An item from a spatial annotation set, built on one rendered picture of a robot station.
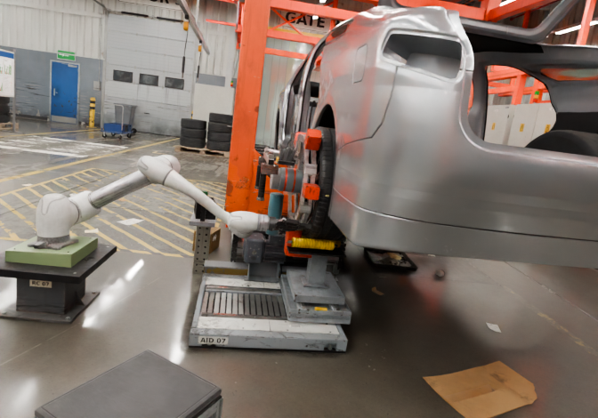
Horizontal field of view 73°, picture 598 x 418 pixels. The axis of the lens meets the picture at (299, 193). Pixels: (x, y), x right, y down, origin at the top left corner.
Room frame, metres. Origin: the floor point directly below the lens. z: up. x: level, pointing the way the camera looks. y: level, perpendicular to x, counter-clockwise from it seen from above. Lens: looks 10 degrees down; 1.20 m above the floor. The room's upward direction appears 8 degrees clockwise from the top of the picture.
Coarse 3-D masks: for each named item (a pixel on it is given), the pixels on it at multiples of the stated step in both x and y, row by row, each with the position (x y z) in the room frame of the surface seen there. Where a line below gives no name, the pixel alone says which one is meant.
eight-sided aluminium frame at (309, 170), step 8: (304, 136) 2.25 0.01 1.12; (296, 144) 2.50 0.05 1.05; (304, 152) 2.18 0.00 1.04; (312, 152) 2.19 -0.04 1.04; (296, 160) 2.60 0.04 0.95; (304, 160) 2.15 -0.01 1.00; (312, 160) 2.15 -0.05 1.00; (304, 168) 2.11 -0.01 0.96; (312, 168) 2.11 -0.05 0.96; (304, 176) 2.10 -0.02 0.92; (312, 176) 2.11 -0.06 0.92; (288, 192) 2.58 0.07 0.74; (288, 200) 2.54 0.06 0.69; (296, 200) 2.55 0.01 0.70; (288, 208) 2.50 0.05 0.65; (296, 208) 2.50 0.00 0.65; (304, 208) 2.11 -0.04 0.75; (288, 216) 2.44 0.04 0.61; (296, 216) 2.17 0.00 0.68; (304, 216) 2.16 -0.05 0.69
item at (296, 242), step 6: (288, 240) 2.24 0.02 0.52; (294, 240) 2.23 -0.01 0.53; (300, 240) 2.24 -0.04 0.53; (306, 240) 2.25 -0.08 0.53; (312, 240) 2.26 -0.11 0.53; (318, 240) 2.27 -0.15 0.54; (324, 240) 2.27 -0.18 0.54; (330, 240) 2.28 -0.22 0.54; (294, 246) 2.23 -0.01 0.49; (300, 246) 2.24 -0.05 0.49; (306, 246) 2.24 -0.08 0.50; (312, 246) 2.24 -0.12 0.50; (318, 246) 2.25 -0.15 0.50; (324, 246) 2.25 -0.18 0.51; (330, 246) 2.26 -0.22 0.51; (336, 246) 2.29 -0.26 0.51
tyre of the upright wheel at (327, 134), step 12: (324, 132) 2.26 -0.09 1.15; (324, 144) 2.17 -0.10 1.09; (324, 156) 2.12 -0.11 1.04; (324, 168) 2.09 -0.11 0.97; (324, 180) 2.07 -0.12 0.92; (300, 192) 2.64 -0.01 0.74; (324, 192) 2.06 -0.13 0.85; (324, 204) 2.07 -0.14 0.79; (312, 216) 2.16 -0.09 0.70; (324, 216) 2.09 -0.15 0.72; (312, 228) 2.15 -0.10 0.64; (324, 228) 2.13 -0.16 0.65; (336, 228) 2.14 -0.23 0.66; (336, 240) 2.30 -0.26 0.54
